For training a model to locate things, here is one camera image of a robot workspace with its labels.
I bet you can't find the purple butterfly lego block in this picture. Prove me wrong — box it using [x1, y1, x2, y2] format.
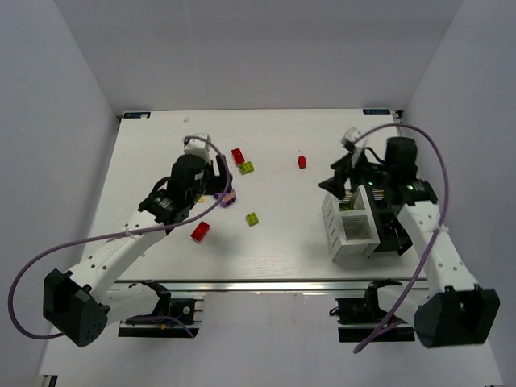
[214, 189, 237, 207]

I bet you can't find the green lego brick top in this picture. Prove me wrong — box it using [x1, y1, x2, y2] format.
[239, 161, 255, 175]

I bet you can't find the long green lego brick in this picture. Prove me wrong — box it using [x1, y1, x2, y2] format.
[339, 201, 353, 212]

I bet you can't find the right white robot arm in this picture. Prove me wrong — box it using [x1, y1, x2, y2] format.
[320, 137, 500, 351]

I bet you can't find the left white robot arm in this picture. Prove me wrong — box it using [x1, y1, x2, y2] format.
[43, 155, 231, 347]

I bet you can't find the red lego brick top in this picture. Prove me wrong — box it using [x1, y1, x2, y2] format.
[231, 148, 245, 166]

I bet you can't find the red lego brick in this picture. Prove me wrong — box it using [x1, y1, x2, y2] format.
[231, 148, 245, 166]
[190, 221, 210, 243]

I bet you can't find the small red lego right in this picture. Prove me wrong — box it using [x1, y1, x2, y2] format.
[298, 156, 307, 169]

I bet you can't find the white slotted container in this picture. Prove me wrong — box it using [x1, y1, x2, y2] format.
[322, 185, 380, 262]

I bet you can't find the red lego brick centre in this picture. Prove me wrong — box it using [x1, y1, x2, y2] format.
[190, 221, 210, 243]

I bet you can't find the black slotted container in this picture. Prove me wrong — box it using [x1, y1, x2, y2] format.
[366, 185, 412, 256]

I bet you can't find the right blue corner label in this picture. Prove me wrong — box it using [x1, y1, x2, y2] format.
[362, 108, 391, 116]

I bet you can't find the blue corner label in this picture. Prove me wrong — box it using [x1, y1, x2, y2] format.
[362, 108, 391, 116]
[123, 111, 151, 119]

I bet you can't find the left blue corner label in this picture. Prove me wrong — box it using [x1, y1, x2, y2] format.
[123, 111, 151, 119]

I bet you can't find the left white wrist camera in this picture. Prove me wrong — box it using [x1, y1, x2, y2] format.
[183, 133, 211, 164]

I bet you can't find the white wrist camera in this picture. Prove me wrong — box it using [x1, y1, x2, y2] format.
[341, 127, 367, 156]
[183, 133, 211, 164]

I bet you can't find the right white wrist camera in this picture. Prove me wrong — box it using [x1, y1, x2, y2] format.
[341, 127, 367, 156]

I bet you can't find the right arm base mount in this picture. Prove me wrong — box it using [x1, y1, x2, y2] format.
[329, 279, 415, 343]

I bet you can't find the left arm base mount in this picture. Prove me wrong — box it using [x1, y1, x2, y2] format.
[118, 294, 204, 339]

